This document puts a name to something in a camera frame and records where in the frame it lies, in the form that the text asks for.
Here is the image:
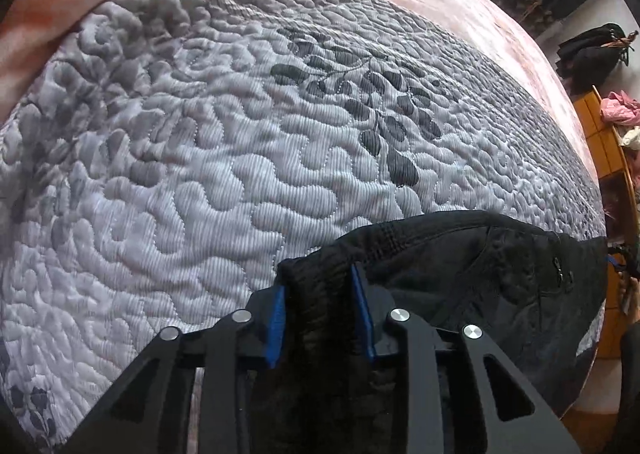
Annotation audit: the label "black pants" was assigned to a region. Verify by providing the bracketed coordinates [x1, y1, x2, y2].
[273, 209, 609, 415]

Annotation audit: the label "pink clothes pile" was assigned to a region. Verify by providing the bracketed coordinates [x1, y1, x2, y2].
[600, 91, 640, 127]

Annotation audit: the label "orange wooden dresser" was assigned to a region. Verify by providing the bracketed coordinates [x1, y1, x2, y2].
[574, 89, 639, 360]

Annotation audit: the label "white clothing on dresser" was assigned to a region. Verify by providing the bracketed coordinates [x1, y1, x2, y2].
[620, 126, 640, 151]

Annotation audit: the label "grey quilted bedspread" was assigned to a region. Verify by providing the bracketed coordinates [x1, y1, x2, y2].
[1, 0, 605, 453]

